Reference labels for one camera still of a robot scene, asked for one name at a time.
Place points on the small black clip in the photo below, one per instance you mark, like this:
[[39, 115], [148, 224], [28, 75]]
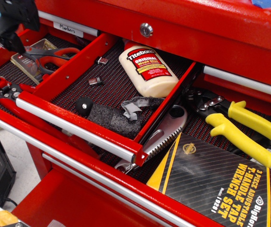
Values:
[[101, 60], [95, 81]]

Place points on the red handled wire stripper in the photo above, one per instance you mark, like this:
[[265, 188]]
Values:
[[10, 91]]

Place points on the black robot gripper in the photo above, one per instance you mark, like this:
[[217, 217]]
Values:
[[13, 13]]

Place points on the small black clip upper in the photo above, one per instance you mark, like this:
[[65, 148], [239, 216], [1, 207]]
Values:
[[101, 60]]

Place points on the small open red drawer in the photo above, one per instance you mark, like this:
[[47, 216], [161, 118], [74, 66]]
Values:
[[55, 98]]

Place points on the Titebond wood glue bottle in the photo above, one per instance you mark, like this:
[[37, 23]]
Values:
[[149, 73]]

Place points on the silver cabinet lock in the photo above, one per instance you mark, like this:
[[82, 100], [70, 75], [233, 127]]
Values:
[[146, 30]]

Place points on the black round knob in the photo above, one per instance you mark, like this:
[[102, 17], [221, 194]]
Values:
[[83, 106]]

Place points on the clear drill bit case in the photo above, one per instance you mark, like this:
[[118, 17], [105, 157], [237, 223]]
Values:
[[31, 68]]

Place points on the black yellow tap wrench box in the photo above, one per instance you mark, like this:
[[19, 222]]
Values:
[[222, 186]]

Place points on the red tool chest cabinet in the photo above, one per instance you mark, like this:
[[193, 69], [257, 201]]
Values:
[[231, 35]]

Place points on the wide open red drawer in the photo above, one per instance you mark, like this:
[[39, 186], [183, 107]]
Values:
[[107, 157]]

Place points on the silver folding saw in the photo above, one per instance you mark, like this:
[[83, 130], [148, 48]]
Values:
[[167, 131]]

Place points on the small black clip lower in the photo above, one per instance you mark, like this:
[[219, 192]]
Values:
[[95, 81]]

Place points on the crumpled grey tape piece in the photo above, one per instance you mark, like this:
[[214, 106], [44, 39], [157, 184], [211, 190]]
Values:
[[133, 106]]

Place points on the yellow handled tin snips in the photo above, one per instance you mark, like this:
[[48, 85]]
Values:
[[241, 127]]

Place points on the white markers label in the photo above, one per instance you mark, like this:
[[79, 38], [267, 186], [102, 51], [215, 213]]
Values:
[[68, 29]]

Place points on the bottom open red drawer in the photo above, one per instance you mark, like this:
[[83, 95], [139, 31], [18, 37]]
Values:
[[63, 198]]

